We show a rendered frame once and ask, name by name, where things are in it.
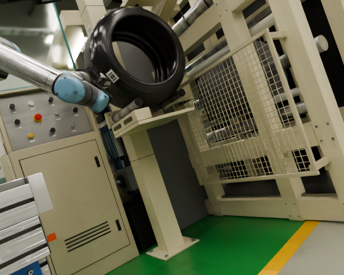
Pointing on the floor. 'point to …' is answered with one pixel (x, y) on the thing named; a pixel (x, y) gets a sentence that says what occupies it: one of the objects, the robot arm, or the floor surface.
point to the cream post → (142, 158)
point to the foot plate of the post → (172, 250)
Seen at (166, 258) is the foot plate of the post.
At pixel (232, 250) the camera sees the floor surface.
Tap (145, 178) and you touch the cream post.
